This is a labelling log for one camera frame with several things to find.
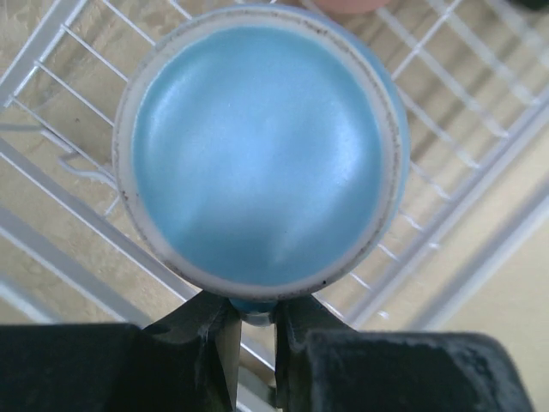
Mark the light blue mug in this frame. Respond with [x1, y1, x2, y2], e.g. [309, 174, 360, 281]
[112, 4, 410, 316]

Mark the white wire dish rack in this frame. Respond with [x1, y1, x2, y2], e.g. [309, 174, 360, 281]
[1, 1, 548, 411]

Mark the pink tumbler cup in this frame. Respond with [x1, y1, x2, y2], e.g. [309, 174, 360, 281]
[313, 0, 389, 15]

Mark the black faceted mug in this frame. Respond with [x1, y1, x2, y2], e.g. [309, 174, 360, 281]
[511, 0, 549, 12]

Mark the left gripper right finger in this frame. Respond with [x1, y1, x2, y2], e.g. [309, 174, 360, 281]
[274, 296, 534, 411]

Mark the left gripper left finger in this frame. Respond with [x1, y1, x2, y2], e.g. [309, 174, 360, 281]
[1, 292, 241, 411]

